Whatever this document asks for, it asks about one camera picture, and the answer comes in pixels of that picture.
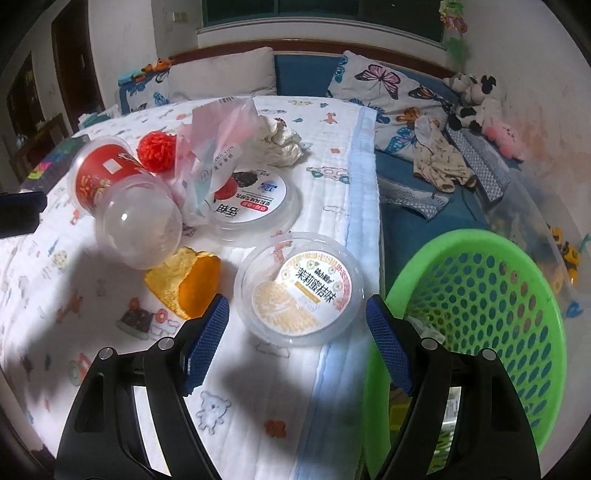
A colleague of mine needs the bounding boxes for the green plastic trash basket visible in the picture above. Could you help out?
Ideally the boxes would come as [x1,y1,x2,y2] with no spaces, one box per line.
[386,229,567,450]

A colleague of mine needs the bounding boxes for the red foam fruit net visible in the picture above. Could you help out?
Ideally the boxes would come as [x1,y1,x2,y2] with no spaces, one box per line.
[137,131,176,173]

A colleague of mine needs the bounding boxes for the orange peel piece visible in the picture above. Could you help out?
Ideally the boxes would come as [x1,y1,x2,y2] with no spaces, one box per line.
[144,246,221,320]

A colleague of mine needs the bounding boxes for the pink clear plastic bag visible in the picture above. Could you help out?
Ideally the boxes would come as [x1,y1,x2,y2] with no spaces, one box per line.
[170,97,259,227]

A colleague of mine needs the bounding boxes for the round container yellow label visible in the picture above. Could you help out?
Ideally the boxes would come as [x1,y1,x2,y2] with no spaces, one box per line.
[233,232,365,347]

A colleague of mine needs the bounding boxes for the white cartoon print blanket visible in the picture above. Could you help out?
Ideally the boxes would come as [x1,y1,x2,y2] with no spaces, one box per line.
[1,97,380,479]

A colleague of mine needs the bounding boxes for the butterfly print pillow left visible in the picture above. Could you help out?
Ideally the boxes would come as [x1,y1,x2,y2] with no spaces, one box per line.
[119,70,171,115]

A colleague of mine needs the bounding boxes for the butterfly print pillow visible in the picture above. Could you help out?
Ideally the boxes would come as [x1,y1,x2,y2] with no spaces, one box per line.
[119,70,171,115]
[327,51,455,161]

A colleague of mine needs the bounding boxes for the yellow toy truck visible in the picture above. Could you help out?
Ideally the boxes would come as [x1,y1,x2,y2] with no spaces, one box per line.
[548,225,580,286]

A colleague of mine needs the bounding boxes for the orange toy on pillow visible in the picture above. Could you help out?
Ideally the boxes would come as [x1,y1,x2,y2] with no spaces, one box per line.
[141,58,174,74]

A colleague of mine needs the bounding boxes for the clear plastic toy bin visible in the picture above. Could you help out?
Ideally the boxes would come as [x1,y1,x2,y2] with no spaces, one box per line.
[481,170,590,310]

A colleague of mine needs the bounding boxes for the round container berry label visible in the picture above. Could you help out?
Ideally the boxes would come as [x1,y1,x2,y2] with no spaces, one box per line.
[205,167,301,248]

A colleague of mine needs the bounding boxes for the grey patterned cloth on seat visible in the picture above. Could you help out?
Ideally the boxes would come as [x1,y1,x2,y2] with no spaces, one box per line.
[378,177,450,220]

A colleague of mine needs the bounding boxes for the grey patterned folded cloth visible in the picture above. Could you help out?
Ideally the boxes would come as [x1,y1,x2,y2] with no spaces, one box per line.
[445,126,511,204]

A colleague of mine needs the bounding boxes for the crumpled white tissue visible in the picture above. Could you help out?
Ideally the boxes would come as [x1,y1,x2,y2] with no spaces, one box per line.
[252,115,304,168]

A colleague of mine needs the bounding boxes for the beige pillow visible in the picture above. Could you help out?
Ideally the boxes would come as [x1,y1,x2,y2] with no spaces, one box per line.
[168,47,277,101]

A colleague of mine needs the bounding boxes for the beige printed baby clothes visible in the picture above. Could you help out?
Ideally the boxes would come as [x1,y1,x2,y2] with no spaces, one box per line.
[413,116,476,194]

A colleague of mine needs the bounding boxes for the pink pig plush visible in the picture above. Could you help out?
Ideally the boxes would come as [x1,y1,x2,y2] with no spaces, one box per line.
[483,117,528,162]

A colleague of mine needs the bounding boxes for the blue sofa cushion backrest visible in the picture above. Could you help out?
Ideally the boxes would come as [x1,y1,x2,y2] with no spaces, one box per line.
[274,54,339,97]

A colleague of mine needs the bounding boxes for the butterfly print pillow right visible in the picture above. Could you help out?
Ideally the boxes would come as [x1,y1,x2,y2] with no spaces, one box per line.
[327,51,455,161]

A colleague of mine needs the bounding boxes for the black white cow plush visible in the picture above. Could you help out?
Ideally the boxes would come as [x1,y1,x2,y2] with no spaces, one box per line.
[443,73,504,134]

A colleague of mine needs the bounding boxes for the colourful wall decoration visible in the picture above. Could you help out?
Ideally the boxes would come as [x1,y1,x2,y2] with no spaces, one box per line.
[439,0,470,69]

